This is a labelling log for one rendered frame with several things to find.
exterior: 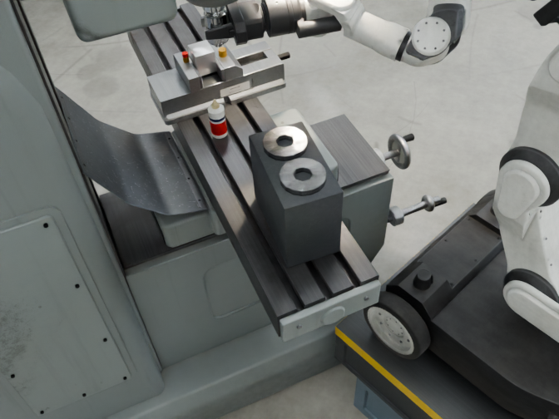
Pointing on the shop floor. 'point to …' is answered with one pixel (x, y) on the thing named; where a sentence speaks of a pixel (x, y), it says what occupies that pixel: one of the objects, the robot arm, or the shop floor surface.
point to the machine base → (237, 374)
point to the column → (58, 260)
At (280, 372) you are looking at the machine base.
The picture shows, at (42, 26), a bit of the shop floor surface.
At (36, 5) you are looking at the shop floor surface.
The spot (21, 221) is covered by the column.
